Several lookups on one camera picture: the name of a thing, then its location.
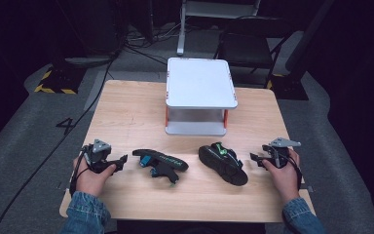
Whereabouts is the grey flat stand base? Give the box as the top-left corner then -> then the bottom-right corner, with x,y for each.
64,56 -> 114,68

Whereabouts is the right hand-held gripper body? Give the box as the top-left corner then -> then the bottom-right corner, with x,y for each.
262,136 -> 302,170

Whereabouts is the black sandal with green strap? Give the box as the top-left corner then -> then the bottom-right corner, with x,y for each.
198,141 -> 249,187

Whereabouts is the black stand with pole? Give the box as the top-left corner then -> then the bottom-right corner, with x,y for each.
266,0 -> 336,101

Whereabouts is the long black floor cable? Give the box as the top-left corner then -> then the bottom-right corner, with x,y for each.
0,48 -> 119,234

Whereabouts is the black sandal with blue buckle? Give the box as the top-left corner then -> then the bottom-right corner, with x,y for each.
131,148 -> 190,186

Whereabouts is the person's left hand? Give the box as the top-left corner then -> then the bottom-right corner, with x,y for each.
72,155 -> 117,198

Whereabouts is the bundle of floor cables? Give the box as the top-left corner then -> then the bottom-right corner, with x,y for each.
122,21 -> 183,66

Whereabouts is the black folding chair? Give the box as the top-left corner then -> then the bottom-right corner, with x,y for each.
213,15 -> 294,90

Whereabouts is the black gripper cord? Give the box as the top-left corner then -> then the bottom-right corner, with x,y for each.
284,155 -> 304,191
68,151 -> 92,197

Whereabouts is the white metal stand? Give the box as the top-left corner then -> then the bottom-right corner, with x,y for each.
176,0 -> 263,57

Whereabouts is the white two-tier shoe rack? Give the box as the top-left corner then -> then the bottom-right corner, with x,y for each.
165,57 -> 239,137

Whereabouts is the person's right hand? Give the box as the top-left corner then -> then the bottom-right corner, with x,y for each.
261,148 -> 302,205

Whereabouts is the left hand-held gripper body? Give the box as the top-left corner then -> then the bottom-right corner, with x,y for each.
81,138 -> 115,171

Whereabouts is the black yellow striped stand base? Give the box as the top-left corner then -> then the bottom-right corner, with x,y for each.
33,65 -> 80,96

